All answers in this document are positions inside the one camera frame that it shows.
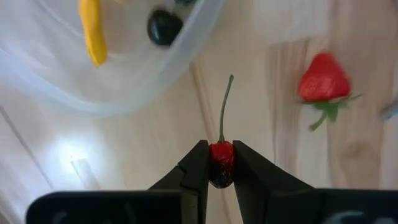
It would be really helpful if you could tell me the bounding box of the clear plastic tupperware container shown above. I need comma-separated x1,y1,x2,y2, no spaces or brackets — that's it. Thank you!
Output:
0,0,225,119

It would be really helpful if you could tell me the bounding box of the red toy strawberry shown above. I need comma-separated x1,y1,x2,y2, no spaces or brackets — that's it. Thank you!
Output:
298,52,363,131

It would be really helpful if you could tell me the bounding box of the dark blueberry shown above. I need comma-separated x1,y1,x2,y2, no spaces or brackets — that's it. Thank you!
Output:
146,9,184,47

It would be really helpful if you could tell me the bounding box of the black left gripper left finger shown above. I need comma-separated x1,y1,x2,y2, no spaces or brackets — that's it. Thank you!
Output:
26,139,210,224

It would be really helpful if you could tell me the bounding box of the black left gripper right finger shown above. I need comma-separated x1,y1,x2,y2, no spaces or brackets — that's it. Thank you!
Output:
233,140,398,224

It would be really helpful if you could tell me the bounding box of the red cherry with stem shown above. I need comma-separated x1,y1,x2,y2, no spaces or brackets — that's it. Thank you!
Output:
208,74,236,190

